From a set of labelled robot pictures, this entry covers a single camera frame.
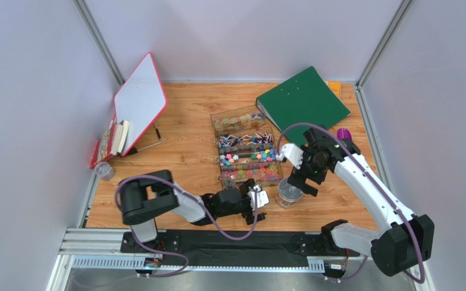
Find colourful star candy bin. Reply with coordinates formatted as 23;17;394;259
215;143;277;166

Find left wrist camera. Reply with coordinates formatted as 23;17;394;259
248;185;269;211

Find orange notebook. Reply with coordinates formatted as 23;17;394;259
325;81;342;99

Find stack of books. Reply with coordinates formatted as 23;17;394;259
89;119;130;169

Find clear plastic cup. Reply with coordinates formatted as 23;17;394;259
275;194;302;209

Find small clear cup left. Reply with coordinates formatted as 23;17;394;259
93;162;115;181

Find metal wire handle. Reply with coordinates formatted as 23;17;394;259
135;122;163;152

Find clear candy bin back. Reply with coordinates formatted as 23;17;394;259
211;105;266;136

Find lollipop candy bin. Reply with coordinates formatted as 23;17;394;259
215;127;274;149

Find translucent gummy candy bin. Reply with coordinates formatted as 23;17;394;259
217;161;283;188

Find green clipboard folder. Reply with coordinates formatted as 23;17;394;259
255;66;351;132

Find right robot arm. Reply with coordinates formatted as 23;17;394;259
276;123;434;284

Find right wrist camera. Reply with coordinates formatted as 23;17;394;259
275;143;304;170

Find aluminium front rail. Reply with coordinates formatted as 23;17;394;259
59;229;363;273

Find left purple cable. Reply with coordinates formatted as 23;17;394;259
114;174;260;278

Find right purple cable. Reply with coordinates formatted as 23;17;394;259
276;122;426;284

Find white board red frame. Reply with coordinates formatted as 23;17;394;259
114;52;167;156

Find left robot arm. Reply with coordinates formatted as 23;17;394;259
115;170;269;243

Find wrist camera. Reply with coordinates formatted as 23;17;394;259
275;143;304;170
248;185;269;211

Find purple plastic scoop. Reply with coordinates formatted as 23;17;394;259
336;127;353;141

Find purple cable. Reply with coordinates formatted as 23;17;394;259
114;174;260;278
276;122;426;284

